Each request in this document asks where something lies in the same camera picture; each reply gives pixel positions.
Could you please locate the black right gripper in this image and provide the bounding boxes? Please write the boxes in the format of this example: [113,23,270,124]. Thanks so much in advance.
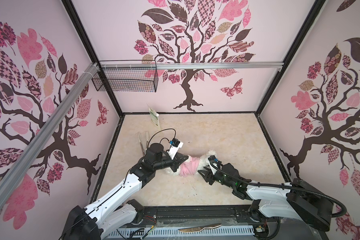
[197,163,235,190]

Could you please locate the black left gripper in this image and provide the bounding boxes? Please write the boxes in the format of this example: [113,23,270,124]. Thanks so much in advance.
[153,153,189,173]

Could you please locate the white teddy bear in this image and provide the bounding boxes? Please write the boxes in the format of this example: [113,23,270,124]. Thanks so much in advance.
[165,150,217,177]

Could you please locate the pink teddy hoodie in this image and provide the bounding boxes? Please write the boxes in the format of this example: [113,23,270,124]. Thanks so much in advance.
[179,156,200,177]

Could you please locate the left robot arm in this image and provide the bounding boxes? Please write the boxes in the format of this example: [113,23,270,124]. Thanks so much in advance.
[60,139,188,240]

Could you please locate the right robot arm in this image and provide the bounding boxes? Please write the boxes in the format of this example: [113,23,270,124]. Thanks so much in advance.
[198,164,334,232]

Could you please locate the metal kitchen tongs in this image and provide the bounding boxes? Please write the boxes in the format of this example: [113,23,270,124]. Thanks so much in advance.
[138,131,150,156]

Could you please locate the aluminium crossbar rear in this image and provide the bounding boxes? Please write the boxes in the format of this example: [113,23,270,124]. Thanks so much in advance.
[101,62,284,70]

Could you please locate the aluminium crossbar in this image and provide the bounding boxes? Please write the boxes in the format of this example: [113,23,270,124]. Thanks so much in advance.
[101,62,284,70]
[0,63,99,210]

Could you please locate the aluminium crossbar left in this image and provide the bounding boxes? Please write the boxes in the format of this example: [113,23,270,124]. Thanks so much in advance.
[0,63,99,210]

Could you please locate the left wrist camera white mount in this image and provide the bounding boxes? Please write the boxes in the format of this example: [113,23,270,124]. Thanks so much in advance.
[167,138,184,160]

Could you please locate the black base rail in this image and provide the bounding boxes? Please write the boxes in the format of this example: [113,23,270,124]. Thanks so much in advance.
[127,205,277,227]

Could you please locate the wooden handled knife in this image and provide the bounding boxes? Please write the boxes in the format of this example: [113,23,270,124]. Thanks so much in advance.
[178,223,222,233]

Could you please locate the black wire basket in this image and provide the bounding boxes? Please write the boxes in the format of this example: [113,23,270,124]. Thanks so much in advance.
[92,60,159,93]

